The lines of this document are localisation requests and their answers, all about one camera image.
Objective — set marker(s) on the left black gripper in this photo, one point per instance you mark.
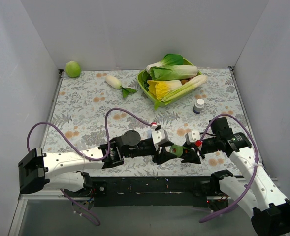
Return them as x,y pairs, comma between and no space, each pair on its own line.
156,152

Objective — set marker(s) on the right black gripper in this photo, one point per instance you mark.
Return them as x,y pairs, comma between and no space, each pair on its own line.
197,152

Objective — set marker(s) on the green pill bottle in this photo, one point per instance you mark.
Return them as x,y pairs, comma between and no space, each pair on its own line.
179,150

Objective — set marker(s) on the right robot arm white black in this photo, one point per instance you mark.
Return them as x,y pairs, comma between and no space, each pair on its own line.
267,207

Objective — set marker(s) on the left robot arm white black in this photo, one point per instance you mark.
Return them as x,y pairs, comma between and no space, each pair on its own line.
67,171

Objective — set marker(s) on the white pill bottle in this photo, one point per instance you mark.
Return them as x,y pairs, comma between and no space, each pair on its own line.
198,106

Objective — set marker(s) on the green plastic basket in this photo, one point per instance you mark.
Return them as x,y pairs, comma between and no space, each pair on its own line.
143,77

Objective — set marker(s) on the yellow napa cabbage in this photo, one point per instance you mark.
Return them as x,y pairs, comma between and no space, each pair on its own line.
160,89

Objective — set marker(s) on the green celery stalk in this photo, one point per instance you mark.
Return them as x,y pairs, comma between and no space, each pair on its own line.
186,88

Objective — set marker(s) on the white radish with leaves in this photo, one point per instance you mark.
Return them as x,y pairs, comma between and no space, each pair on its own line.
117,84

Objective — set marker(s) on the green bok choy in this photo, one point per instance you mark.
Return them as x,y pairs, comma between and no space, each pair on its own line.
171,67

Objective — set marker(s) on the green round cabbage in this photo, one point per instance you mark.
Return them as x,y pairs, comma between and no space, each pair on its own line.
72,69

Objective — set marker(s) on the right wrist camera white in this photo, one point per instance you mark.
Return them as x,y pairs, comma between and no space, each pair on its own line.
192,137

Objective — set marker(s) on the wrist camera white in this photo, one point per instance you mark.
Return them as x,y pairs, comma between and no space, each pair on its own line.
159,137
192,137

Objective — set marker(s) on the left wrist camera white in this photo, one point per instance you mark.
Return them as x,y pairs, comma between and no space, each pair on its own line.
159,137

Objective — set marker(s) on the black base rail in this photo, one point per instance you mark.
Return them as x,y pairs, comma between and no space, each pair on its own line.
194,191

